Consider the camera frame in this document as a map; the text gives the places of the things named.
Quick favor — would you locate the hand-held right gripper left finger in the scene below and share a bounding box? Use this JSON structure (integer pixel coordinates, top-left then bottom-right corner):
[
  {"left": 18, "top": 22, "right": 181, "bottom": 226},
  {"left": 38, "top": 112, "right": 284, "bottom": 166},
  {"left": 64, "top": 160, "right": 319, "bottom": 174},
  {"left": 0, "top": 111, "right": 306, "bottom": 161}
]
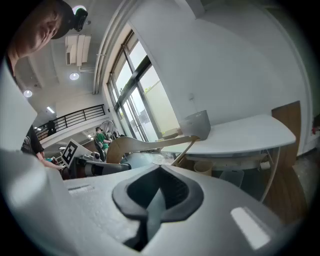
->
[{"left": 63, "top": 164, "right": 162, "bottom": 256}]

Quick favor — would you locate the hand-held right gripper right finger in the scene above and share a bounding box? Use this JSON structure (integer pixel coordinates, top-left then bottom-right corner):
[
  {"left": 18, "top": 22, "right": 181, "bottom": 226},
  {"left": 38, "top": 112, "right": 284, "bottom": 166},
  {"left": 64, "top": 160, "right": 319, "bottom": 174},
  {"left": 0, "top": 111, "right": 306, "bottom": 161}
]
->
[{"left": 139, "top": 164, "right": 288, "bottom": 256}]

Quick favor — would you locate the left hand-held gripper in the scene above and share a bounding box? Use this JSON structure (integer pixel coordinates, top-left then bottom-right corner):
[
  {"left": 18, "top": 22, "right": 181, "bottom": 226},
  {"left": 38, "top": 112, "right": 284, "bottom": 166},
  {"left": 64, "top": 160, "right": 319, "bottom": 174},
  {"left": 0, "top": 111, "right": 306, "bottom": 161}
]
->
[{"left": 61, "top": 138, "right": 133, "bottom": 176}]

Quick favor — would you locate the wooden clothes hanger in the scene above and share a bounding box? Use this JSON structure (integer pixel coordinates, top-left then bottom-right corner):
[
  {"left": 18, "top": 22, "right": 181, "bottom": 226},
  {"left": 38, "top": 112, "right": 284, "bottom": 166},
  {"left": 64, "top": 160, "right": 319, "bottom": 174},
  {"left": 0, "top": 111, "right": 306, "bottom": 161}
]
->
[{"left": 106, "top": 134, "right": 202, "bottom": 168}]

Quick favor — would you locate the grey plastic tray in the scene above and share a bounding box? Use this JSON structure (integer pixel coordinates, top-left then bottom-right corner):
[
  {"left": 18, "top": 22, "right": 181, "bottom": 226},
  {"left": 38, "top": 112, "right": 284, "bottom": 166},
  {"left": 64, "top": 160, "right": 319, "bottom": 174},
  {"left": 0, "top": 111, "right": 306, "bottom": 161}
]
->
[{"left": 178, "top": 109, "right": 212, "bottom": 141}]

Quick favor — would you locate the person's left forearm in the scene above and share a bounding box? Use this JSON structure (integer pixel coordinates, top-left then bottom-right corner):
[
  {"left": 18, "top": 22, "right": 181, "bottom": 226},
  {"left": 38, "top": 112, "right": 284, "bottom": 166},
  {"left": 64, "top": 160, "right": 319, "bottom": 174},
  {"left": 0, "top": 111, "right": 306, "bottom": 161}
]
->
[{"left": 37, "top": 153, "right": 63, "bottom": 171}]

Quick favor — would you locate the beige waste basket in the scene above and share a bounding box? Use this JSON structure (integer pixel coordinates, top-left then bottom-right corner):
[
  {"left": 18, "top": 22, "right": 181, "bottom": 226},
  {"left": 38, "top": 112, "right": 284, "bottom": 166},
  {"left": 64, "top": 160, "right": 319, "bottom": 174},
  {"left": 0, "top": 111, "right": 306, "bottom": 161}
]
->
[{"left": 193, "top": 160, "right": 213, "bottom": 177}]

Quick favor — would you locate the black balcony railing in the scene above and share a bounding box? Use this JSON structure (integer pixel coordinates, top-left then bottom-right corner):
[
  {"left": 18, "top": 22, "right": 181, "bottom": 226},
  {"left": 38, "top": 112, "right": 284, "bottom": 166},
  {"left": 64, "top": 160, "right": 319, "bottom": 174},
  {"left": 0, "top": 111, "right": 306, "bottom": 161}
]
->
[{"left": 33, "top": 104, "right": 105, "bottom": 141}]

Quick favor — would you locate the white table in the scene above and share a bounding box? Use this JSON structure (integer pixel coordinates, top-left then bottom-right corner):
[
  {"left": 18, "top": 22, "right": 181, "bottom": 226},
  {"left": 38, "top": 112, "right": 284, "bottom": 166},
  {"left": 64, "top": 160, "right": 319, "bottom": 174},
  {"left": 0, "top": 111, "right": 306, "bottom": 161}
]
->
[{"left": 161, "top": 113, "right": 297, "bottom": 203}]

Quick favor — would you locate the brown wooden board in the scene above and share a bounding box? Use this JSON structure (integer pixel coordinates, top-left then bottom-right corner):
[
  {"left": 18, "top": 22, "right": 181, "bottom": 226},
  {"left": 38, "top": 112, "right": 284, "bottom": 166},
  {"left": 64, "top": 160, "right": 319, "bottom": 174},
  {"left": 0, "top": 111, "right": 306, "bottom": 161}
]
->
[{"left": 271, "top": 100, "right": 302, "bottom": 161}]

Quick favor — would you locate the white ceiling air vent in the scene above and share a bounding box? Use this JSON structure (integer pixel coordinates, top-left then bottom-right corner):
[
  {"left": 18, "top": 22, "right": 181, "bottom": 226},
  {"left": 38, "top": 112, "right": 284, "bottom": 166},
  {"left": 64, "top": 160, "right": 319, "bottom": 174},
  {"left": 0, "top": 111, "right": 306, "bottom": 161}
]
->
[{"left": 65, "top": 34, "right": 91, "bottom": 67}]

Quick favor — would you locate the person's face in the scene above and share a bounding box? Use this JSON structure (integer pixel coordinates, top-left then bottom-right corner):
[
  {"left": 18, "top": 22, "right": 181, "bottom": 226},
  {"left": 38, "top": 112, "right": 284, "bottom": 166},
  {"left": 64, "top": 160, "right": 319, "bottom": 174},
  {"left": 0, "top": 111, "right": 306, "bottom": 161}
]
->
[{"left": 7, "top": 4, "right": 63, "bottom": 60}]

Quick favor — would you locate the glass window wall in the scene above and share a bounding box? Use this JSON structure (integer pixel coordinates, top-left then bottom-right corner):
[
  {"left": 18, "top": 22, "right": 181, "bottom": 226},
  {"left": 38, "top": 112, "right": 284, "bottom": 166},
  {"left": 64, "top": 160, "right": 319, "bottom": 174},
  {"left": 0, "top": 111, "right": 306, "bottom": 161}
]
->
[{"left": 106, "top": 23, "right": 181, "bottom": 143}]

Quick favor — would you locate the black head-worn camera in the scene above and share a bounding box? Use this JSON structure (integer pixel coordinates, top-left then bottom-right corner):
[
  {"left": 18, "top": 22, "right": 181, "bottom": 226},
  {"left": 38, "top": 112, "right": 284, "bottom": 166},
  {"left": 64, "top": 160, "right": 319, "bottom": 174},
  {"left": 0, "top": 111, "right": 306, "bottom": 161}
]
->
[{"left": 72, "top": 7, "right": 89, "bottom": 32}]

